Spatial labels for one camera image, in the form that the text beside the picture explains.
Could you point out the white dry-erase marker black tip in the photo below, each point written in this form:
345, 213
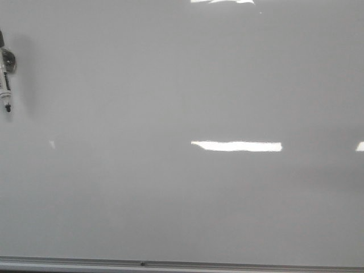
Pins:
8, 66

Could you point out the white whiteboard with aluminium frame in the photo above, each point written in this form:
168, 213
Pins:
176, 131

